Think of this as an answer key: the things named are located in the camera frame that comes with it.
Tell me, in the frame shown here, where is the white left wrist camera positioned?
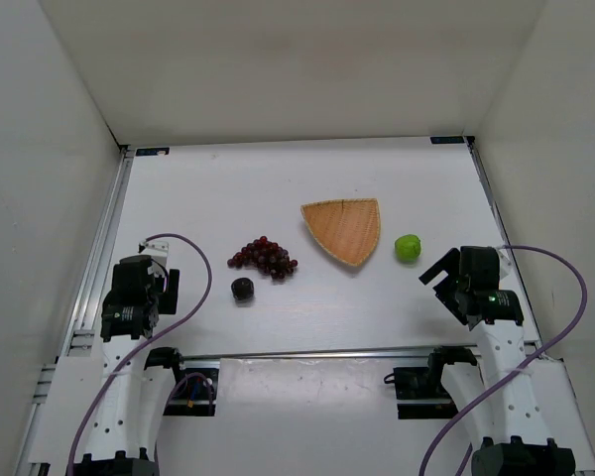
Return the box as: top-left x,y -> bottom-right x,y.
138,240 -> 170,275

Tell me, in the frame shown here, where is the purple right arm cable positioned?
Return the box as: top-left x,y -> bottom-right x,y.
418,244 -> 589,476

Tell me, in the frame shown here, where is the blue corner label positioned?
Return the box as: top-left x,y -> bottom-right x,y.
135,147 -> 170,157
430,136 -> 465,145

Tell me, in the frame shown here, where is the aluminium frame rail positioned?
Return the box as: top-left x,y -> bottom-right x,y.
467,135 -> 595,458
180,341 -> 539,362
13,145 -> 134,475

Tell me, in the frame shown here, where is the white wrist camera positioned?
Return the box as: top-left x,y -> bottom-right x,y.
496,247 -> 513,280
138,240 -> 170,275

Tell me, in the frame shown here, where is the left aluminium frame rail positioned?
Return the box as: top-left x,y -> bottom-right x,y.
13,145 -> 134,475

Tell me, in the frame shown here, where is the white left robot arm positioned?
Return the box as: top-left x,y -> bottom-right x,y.
66,254 -> 182,475

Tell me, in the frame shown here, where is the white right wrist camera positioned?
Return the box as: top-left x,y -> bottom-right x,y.
496,247 -> 513,280

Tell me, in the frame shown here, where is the right aluminium frame rail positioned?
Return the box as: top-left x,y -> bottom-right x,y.
467,135 -> 595,458

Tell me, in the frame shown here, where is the green fake apple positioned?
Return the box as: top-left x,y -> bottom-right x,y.
394,234 -> 421,263

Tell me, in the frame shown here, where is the woven wicker fruit basket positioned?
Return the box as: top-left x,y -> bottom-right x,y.
300,198 -> 381,268

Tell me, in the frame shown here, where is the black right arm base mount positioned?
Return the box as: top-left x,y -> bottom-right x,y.
383,347 -> 457,420

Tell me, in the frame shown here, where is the front aluminium frame rail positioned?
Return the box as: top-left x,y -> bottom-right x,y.
180,341 -> 539,362

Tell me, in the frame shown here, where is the blue left corner label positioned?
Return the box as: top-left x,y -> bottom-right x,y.
135,147 -> 170,157

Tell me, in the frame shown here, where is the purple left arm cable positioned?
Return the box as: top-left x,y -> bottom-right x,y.
64,232 -> 213,476

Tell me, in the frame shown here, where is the dark purple fake fruit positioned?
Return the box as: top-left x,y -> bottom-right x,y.
231,277 -> 255,302

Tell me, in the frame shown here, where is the blue right corner label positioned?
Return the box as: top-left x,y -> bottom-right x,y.
430,136 -> 465,145

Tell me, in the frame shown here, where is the red fake grape bunch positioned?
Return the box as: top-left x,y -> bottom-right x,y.
226,235 -> 298,281

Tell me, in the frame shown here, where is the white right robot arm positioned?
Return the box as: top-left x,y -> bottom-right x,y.
418,246 -> 576,475

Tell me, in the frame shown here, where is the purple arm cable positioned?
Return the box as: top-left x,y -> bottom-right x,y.
64,232 -> 213,476
418,244 -> 589,476

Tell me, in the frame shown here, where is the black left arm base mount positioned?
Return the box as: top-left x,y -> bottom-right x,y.
164,360 -> 220,417

